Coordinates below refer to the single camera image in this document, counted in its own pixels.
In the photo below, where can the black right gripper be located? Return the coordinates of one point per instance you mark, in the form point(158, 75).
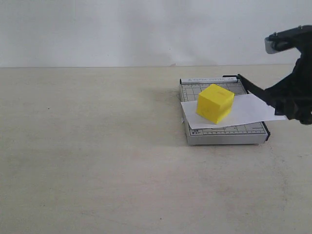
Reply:
point(292, 96)

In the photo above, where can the black cutter blade arm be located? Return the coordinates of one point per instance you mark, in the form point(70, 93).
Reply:
point(254, 89)

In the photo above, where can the white paper sheet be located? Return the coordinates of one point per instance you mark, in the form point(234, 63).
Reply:
point(245, 109)

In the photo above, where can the yellow foam cube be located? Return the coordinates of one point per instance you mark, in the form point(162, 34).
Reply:
point(214, 103)

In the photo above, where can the grey paper cutter base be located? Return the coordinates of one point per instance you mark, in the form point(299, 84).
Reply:
point(253, 133)

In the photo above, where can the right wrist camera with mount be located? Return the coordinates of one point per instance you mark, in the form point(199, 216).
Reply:
point(299, 37)

